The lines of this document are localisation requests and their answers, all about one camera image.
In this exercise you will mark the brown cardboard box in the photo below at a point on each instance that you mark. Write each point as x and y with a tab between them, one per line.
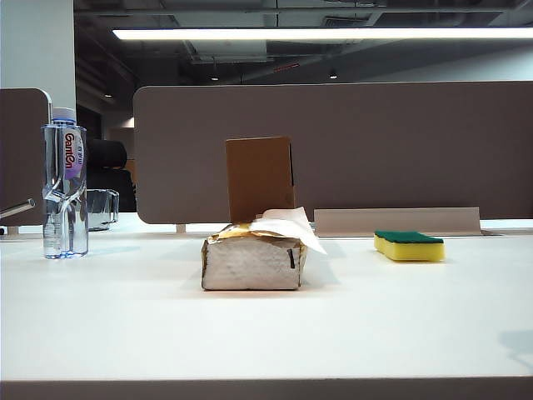
258	179

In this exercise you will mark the black office chair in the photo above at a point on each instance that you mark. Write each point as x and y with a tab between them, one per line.
108	175

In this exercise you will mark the black pendant ceiling lamp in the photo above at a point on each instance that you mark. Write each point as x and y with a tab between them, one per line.
333	76

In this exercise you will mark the narrow brown desk partition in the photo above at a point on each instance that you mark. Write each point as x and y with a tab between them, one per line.
21	146

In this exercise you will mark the wide brown desk partition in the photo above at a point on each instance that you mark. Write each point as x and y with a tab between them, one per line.
375	146

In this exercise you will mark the silver metal rod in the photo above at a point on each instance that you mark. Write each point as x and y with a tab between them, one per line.
21	206

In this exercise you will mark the long linear ceiling light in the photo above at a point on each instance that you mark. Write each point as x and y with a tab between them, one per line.
291	33

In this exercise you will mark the yellow sponge with green pad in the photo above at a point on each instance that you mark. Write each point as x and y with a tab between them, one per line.
410	252

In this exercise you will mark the white tissue sheet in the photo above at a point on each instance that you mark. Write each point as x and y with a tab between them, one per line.
287	223

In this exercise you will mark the clear glass container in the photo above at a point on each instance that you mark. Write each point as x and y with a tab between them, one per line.
102	208

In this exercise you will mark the clear Ganten water bottle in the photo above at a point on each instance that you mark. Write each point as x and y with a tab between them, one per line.
62	208

